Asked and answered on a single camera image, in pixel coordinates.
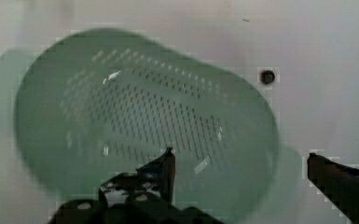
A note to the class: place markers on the green plastic strainer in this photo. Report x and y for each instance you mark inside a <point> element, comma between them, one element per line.
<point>107,101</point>

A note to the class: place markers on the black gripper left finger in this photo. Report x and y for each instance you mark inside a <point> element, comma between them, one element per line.
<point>156,177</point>

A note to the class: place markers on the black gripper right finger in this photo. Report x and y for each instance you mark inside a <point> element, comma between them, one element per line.
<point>338,183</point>

